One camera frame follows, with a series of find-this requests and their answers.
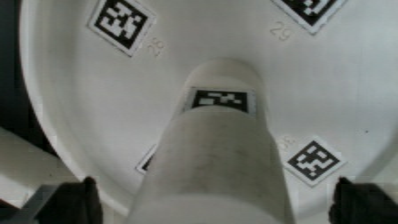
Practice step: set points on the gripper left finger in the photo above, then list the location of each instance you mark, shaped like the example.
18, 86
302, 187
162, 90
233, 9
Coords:
62, 204

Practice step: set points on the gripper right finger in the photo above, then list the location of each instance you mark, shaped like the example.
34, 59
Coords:
363, 206

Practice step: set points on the white cylindrical table leg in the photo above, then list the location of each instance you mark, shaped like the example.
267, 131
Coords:
214, 182

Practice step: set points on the white round table top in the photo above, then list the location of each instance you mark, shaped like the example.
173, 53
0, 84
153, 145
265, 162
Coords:
110, 51

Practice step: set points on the white front border rail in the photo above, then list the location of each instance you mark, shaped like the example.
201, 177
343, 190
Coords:
29, 169

